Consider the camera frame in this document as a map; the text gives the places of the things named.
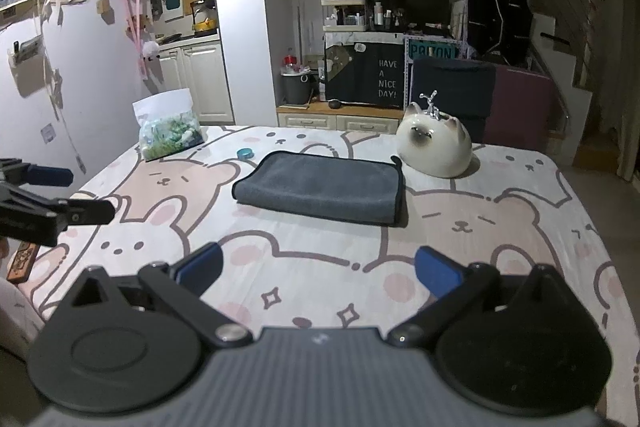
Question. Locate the ceramic cat figure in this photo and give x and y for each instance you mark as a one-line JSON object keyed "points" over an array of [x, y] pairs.
{"points": [[432, 147]]}

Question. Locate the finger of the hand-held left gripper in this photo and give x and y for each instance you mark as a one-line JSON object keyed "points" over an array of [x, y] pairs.
{"points": [[50, 176], [80, 212]]}

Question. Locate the small blue round cap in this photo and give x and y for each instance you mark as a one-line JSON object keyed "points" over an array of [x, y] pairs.
{"points": [[244, 153]]}

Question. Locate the pink ribbon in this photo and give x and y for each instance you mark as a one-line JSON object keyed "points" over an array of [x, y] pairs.
{"points": [[136, 17]]}

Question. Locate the clear bag of green candies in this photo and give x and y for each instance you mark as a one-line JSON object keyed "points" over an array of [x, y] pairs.
{"points": [[167, 127]]}

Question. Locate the maroon chair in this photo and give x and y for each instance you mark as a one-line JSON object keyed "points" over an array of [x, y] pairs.
{"points": [[520, 107]]}

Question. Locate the small carved wooden box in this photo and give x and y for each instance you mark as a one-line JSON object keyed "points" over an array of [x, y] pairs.
{"points": [[22, 262]]}

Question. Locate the white kitchen base cabinet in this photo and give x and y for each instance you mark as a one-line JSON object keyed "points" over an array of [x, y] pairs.
{"points": [[205, 82]]}

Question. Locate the grey towel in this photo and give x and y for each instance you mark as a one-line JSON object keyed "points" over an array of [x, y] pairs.
{"points": [[320, 184]]}

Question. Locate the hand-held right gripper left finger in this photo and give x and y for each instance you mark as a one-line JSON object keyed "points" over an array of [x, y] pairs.
{"points": [[200, 266]]}

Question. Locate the grey trash bin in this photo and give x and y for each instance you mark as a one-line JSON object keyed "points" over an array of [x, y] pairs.
{"points": [[296, 89]]}

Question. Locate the white plush toy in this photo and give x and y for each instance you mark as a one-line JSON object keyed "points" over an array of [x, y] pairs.
{"points": [[151, 49]]}

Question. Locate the dark chair back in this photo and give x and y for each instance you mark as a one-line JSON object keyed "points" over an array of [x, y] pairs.
{"points": [[452, 87]]}

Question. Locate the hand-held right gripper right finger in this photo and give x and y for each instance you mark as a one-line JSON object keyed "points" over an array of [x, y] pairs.
{"points": [[437, 273]]}

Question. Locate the white low drawer cabinet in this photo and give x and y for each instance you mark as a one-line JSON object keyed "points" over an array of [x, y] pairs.
{"points": [[340, 119]]}

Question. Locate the white tiered storage rack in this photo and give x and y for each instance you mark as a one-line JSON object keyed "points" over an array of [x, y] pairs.
{"points": [[345, 14]]}

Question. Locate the teal plate sign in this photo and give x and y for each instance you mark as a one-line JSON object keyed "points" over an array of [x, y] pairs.
{"points": [[432, 52]]}

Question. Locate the bear print tablecloth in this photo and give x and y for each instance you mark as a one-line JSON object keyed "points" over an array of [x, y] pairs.
{"points": [[300, 267]]}

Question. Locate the black lettered cloth banner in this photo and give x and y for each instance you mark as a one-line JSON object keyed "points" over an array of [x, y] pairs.
{"points": [[360, 77]]}

